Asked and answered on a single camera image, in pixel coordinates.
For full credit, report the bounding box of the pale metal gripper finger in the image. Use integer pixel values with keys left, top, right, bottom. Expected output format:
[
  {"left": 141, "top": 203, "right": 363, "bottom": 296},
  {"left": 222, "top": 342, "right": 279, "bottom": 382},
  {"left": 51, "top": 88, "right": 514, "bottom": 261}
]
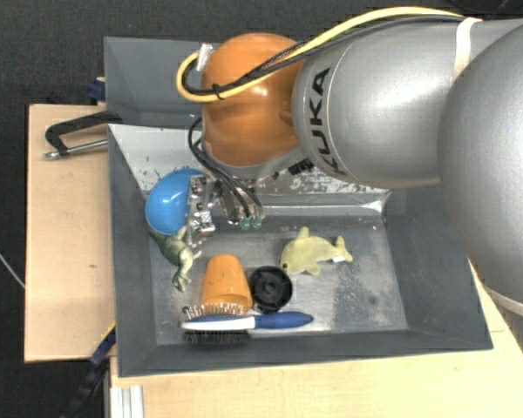
[
  {"left": 183, "top": 215, "right": 207, "bottom": 248},
  {"left": 197, "top": 210, "right": 217, "bottom": 236}
]

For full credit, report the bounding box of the green toy dinosaur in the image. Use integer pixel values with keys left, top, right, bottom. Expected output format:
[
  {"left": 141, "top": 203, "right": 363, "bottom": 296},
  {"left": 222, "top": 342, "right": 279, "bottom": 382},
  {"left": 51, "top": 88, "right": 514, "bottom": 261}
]
[{"left": 149, "top": 226, "right": 203, "bottom": 293}]

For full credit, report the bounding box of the blue ball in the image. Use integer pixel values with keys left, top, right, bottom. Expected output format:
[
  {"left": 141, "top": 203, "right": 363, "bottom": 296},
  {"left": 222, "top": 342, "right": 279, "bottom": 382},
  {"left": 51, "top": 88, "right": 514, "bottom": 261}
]
[{"left": 145, "top": 168, "right": 208, "bottom": 237}]

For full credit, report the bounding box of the orange cup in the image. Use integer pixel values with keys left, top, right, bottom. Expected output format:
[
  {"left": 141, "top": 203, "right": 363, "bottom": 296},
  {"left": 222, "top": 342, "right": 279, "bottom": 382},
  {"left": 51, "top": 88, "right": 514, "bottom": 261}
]
[{"left": 200, "top": 253, "right": 255, "bottom": 309}]

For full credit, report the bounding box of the black round lid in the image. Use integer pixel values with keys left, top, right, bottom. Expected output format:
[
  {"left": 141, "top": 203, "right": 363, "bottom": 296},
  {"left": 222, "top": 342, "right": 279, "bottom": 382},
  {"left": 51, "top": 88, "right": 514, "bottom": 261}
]
[{"left": 248, "top": 265, "right": 295, "bottom": 314}]

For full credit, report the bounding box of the blue and white hairbrush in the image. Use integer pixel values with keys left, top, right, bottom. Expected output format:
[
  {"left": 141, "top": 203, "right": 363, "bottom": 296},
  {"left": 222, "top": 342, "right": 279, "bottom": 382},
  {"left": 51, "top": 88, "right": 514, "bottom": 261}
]
[{"left": 180, "top": 302, "right": 315, "bottom": 346}]

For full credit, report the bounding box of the yellow plush dolphin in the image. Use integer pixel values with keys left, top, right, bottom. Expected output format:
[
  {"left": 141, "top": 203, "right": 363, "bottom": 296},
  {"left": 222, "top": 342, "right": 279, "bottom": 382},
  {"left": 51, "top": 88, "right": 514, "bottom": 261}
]
[{"left": 279, "top": 226, "right": 355, "bottom": 277}]

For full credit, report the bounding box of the brown cardboard board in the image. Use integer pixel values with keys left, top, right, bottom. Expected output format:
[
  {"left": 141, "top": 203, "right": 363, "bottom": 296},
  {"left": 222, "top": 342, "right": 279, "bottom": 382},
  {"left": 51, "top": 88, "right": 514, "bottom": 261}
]
[{"left": 24, "top": 104, "right": 117, "bottom": 363}]

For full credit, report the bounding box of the grey metal bin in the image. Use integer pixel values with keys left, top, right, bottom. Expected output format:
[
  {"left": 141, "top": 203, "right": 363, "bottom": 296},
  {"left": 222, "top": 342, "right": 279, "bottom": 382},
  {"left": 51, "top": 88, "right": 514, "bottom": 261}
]
[{"left": 102, "top": 36, "right": 494, "bottom": 378}]

